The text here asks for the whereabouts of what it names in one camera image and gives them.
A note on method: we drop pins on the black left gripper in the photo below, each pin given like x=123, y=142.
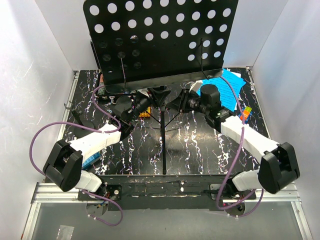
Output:
x=159, y=95

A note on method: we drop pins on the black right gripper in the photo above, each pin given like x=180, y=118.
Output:
x=180, y=103

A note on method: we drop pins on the blue sheet music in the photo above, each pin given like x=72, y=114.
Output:
x=226, y=95

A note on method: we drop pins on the black music stand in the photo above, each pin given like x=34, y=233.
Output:
x=143, y=44

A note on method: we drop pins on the black microphone stand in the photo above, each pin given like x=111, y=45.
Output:
x=87, y=124

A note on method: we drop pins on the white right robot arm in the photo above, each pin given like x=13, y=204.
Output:
x=278, y=162

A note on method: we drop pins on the yellow blue block toy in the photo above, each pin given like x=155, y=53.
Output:
x=146, y=113

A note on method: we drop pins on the black poker chip case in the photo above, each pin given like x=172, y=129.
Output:
x=102, y=93

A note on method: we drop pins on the white sheet music page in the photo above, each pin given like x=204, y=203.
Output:
x=234, y=73

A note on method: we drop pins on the orange green blue block toy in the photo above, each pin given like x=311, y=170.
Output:
x=247, y=113

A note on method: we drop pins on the blue grey block stack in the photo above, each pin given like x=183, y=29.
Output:
x=91, y=160

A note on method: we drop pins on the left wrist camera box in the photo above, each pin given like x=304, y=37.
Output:
x=145, y=92

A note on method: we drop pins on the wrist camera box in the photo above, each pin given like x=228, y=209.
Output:
x=145, y=92
x=196, y=85

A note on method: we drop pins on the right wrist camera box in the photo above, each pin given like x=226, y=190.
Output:
x=196, y=85

